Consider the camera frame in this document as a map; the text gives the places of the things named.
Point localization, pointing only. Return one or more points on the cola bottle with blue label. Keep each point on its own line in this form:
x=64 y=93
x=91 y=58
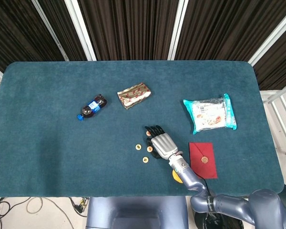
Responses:
x=93 y=107

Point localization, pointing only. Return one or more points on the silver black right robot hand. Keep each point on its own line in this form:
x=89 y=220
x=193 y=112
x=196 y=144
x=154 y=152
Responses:
x=164 y=145

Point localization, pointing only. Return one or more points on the blue grey robot torso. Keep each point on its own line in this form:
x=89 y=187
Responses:
x=133 y=210

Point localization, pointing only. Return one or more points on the dark brown curtain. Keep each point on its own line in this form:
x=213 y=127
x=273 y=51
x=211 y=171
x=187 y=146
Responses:
x=133 y=28

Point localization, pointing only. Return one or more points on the teal velvet tablecloth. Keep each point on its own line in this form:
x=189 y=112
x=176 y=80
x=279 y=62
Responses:
x=50 y=143

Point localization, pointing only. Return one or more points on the silver metal rack frame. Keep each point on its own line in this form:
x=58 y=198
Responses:
x=276 y=105

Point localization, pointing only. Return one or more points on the red envelope with gold seal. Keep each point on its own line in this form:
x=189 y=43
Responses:
x=205 y=150

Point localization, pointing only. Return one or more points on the wide white screen post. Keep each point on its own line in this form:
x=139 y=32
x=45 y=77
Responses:
x=81 y=28
x=271 y=35
x=176 y=28

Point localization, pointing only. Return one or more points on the yellow pear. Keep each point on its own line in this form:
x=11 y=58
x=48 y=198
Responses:
x=177 y=179

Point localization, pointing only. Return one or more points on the thin white screen post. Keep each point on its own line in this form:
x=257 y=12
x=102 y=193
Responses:
x=50 y=31

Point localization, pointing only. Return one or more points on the gold red snack packet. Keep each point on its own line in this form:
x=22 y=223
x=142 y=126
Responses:
x=133 y=95

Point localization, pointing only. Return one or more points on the teal edged food package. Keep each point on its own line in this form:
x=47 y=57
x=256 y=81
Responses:
x=209 y=114

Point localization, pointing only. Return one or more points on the cream chess piece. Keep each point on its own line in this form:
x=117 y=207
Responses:
x=147 y=133
x=149 y=149
x=146 y=159
x=138 y=147

